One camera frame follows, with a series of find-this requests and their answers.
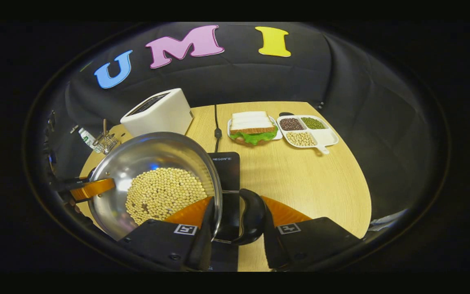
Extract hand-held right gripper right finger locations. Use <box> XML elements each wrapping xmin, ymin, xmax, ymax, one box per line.
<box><xmin>259</xmin><ymin>195</ymin><xmax>362</xmax><ymax>270</ymax></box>

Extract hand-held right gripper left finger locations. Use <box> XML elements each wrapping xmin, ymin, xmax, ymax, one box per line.
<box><xmin>119</xmin><ymin>196</ymin><xmax>216</xmax><ymax>271</ymax></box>

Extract steel pot with black handles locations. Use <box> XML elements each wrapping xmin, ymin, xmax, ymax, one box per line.
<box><xmin>87</xmin><ymin>131</ymin><xmax>267</xmax><ymax>246</ymax></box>

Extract black induction cooktop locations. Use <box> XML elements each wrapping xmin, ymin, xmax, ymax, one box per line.
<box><xmin>206</xmin><ymin>151</ymin><xmax>242</xmax><ymax>272</ymax></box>

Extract white green drink bottle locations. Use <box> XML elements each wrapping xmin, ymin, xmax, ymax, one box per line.
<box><xmin>78</xmin><ymin>127</ymin><xmax>101</xmax><ymax>150</ymax></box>

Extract pile of soybeans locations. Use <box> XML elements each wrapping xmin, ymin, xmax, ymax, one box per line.
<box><xmin>125</xmin><ymin>167</ymin><xmax>208</xmax><ymax>226</ymax></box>

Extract white toaster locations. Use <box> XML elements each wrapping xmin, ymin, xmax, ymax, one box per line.
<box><xmin>120</xmin><ymin>88</ymin><xmax>194</xmax><ymax>138</ymax></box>

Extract white divided dish with beans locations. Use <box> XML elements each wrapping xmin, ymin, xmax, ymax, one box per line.
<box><xmin>276</xmin><ymin>115</ymin><xmax>340</xmax><ymax>155</ymax></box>

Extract sandwich with lettuce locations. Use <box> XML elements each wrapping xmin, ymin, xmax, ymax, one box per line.
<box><xmin>229</xmin><ymin>111</ymin><xmax>279</xmax><ymax>146</ymax></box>

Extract wire mesh basket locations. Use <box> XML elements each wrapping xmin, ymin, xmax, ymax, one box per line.
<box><xmin>93</xmin><ymin>131</ymin><xmax>120</xmax><ymax>155</ymax></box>

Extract black power cable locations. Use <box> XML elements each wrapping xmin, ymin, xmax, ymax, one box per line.
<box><xmin>213</xmin><ymin>104</ymin><xmax>224</xmax><ymax>153</ymax></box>

